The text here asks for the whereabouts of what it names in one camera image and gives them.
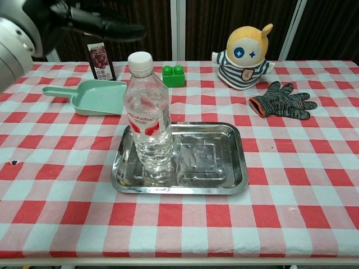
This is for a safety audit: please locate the grey metal partition post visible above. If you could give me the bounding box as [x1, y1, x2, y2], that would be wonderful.
[278, 0, 308, 61]
[45, 49, 62, 63]
[170, 0, 187, 61]

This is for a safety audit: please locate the dark red juice bottle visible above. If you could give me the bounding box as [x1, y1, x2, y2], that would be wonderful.
[86, 41, 117, 82]

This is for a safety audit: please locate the mint green plastic scoop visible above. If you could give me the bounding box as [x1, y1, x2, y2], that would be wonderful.
[42, 79, 128, 117]

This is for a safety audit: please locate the yellow plush toy striped shirt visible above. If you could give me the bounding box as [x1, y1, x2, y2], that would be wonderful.
[211, 23, 277, 92]

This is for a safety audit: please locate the green toy building block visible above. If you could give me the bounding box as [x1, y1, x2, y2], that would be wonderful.
[162, 64, 186, 89]

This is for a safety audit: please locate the dark brown partition panel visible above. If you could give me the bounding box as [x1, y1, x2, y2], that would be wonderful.
[185, 0, 298, 61]
[288, 0, 359, 61]
[54, 0, 172, 62]

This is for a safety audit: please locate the stainless steel tray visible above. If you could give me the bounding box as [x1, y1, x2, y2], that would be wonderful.
[109, 122, 250, 196]

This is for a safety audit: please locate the red white checkered tablecloth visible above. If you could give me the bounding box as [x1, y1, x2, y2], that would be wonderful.
[0, 59, 359, 259]

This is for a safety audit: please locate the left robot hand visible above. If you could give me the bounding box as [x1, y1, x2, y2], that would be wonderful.
[24, 0, 148, 59]

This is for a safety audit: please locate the clear plastic water bottle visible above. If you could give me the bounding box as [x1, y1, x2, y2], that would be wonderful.
[122, 51, 173, 173]

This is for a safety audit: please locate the grey knitted work glove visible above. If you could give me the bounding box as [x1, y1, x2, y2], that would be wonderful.
[248, 80, 319, 120]

